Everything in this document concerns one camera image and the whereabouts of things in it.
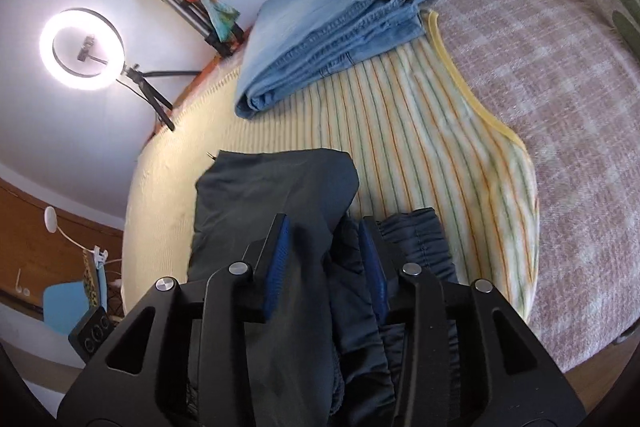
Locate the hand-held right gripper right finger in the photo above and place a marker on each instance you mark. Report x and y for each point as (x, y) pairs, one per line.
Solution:
(372, 267)

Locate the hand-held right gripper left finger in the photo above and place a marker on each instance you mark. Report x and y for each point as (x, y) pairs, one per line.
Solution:
(277, 267)

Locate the dark grey pants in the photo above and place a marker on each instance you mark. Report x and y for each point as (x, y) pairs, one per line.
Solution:
(260, 202)

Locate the cream knitted bedspread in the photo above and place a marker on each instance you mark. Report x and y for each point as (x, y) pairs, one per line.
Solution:
(170, 177)

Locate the striped yellow fleece blanket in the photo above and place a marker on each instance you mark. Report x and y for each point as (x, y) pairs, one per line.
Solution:
(425, 132)

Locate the leopard patterned cloth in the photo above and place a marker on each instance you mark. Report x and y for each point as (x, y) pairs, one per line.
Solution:
(91, 279)

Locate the black smartphone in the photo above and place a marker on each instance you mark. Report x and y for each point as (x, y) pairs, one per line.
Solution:
(92, 332)

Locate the blue plastic chair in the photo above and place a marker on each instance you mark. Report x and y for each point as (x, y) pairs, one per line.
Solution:
(65, 302)

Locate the white clip lamp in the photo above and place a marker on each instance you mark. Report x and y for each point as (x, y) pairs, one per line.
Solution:
(51, 219)

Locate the pink checked blanket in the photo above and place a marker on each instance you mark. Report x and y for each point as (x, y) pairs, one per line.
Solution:
(550, 107)

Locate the wooden door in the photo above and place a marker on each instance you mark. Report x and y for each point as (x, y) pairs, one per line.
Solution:
(40, 237)

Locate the folded blue jeans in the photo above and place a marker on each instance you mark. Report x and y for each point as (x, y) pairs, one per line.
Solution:
(325, 17)

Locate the folded metal tripod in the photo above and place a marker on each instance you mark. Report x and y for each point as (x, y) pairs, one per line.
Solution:
(195, 14)

